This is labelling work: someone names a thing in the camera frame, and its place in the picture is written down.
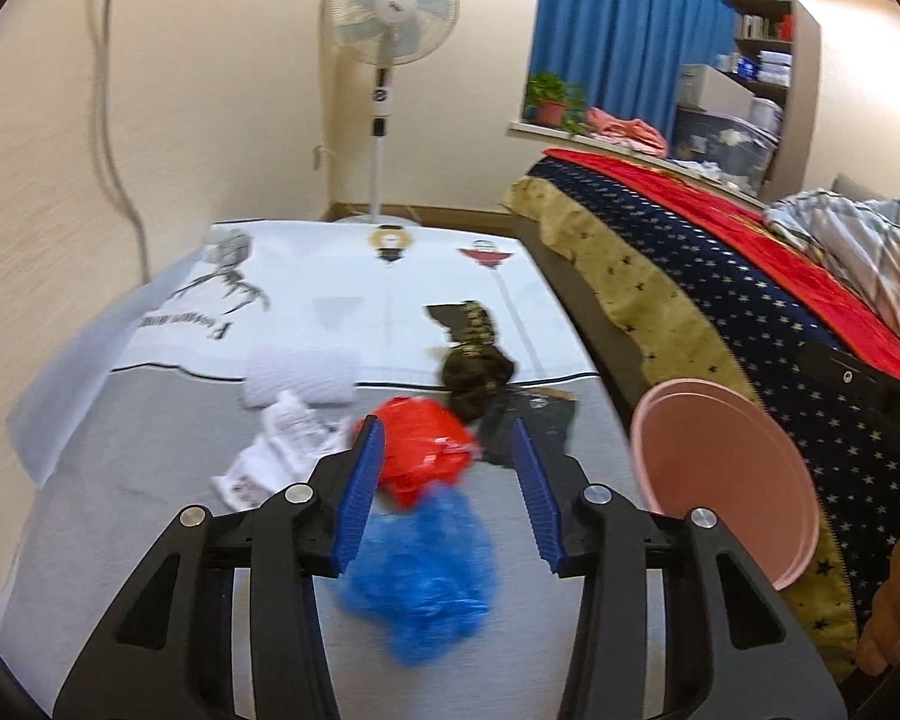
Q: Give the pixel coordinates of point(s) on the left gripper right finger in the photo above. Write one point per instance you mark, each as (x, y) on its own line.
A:
(732, 647)

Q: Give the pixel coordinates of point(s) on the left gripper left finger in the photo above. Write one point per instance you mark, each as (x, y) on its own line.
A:
(163, 648)

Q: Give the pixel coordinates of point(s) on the white paper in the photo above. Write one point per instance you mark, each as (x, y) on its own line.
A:
(292, 439)

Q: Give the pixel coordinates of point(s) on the blue plastic bag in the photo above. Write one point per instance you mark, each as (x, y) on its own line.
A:
(428, 577)

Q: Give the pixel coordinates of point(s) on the black package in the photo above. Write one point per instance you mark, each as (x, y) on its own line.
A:
(550, 409)

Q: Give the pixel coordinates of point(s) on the white foam pad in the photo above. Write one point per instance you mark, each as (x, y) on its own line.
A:
(300, 378)

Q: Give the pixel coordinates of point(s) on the red plastic bag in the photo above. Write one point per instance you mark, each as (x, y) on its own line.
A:
(424, 443)

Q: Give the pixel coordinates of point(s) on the black gold patterned wrapper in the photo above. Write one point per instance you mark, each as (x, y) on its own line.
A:
(474, 371)

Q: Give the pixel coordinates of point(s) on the pink plastic trash bin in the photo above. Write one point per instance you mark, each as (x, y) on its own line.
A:
(699, 444)

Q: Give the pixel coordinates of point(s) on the striped blue white duvet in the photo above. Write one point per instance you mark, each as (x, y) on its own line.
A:
(857, 241)

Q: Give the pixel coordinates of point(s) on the bed with starry blanket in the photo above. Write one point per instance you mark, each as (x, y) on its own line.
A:
(696, 286)

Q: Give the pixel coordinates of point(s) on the dark plastic storage bin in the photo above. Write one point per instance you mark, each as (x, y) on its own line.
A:
(726, 149)

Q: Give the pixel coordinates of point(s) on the white cardboard box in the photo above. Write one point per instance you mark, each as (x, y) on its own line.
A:
(703, 87)

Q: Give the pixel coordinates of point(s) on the wooden bookshelf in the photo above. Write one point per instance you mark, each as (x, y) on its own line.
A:
(778, 45)

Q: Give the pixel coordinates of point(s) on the pink folded clothes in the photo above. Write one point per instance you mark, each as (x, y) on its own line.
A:
(634, 134)

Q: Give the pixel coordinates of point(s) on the potted green plant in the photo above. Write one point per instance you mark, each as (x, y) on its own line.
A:
(552, 102)

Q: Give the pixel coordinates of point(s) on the blue curtain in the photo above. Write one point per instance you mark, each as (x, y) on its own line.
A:
(627, 55)

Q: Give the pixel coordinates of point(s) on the white standing fan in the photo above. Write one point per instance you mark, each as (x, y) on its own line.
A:
(384, 35)

